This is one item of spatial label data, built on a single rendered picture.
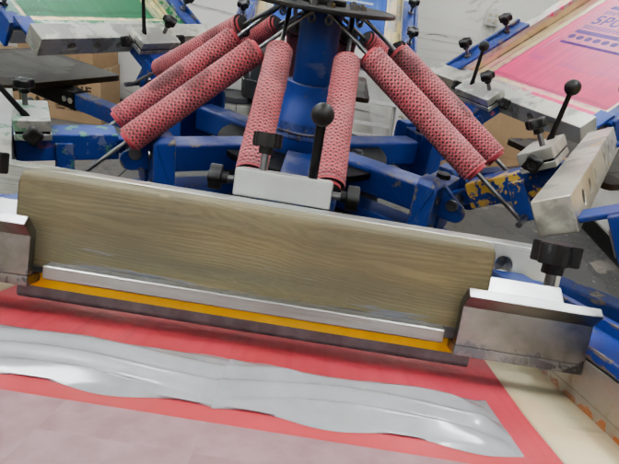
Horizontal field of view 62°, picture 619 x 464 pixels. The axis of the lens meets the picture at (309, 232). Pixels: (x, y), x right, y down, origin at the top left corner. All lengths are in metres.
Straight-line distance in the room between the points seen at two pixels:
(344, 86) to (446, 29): 3.63
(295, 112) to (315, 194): 0.49
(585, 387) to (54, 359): 0.36
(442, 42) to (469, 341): 4.19
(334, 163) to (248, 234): 0.44
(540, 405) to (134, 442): 0.28
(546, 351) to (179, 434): 0.27
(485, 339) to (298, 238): 0.16
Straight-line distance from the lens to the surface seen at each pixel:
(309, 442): 0.30
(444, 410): 0.35
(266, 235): 0.39
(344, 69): 0.95
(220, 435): 0.29
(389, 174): 1.08
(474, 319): 0.40
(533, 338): 0.42
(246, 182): 0.66
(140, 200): 0.40
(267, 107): 0.87
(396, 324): 0.39
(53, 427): 0.29
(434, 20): 4.50
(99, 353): 0.35
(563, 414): 0.42
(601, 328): 0.50
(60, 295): 0.45
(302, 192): 0.65
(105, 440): 0.28
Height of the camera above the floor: 1.37
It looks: 27 degrees down
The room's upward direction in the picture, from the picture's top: 9 degrees clockwise
